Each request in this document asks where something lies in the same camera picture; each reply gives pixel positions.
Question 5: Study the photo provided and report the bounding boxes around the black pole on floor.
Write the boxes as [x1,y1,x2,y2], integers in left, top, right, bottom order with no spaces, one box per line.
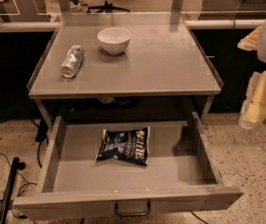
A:
[0,157,25,224]

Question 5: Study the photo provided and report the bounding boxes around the crushed clear plastic bottle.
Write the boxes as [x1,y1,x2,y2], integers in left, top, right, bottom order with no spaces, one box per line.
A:
[60,45,85,78]

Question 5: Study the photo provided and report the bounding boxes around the white horizontal rail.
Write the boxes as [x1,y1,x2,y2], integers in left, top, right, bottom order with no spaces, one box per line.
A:
[185,20,264,30]

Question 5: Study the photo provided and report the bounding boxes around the black metal drawer handle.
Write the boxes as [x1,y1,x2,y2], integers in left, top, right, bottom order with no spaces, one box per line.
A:
[114,201,151,217]

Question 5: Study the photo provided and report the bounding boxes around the blue chip bag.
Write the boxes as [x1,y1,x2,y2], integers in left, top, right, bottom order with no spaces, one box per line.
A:
[96,127,150,166]

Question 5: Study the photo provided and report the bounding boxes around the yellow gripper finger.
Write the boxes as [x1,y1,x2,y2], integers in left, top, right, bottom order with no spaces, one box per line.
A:
[238,71,266,130]
[237,26,261,51]

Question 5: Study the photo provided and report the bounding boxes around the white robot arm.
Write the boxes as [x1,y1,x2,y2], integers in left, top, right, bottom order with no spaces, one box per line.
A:
[237,21,266,130]

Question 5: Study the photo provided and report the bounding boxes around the grey open drawer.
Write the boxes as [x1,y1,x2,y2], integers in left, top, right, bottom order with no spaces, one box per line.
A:
[13,114,244,220]

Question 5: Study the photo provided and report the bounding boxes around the white ceramic bowl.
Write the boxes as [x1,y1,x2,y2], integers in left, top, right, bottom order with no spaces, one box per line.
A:
[97,27,132,55]

